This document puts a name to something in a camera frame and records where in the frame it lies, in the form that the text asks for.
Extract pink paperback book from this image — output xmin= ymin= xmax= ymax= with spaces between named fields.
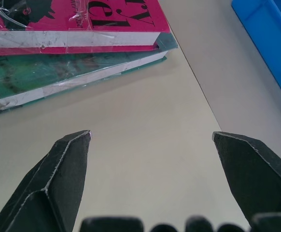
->
xmin=0 ymin=0 xmax=170 ymax=57

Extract green paperback book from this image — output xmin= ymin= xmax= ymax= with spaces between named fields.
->
xmin=0 ymin=31 xmax=179 ymax=121

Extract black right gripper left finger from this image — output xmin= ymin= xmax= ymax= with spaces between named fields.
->
xmin=0 ymin=130 xmax=93 ymax=232

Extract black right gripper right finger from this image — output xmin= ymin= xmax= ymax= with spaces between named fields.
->
xmin=211 ymin=131 xmax=281 ymax=232

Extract blue plastic bin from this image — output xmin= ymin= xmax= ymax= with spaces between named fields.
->
xmin=231 ymin=0 xmax=281 ymax=111

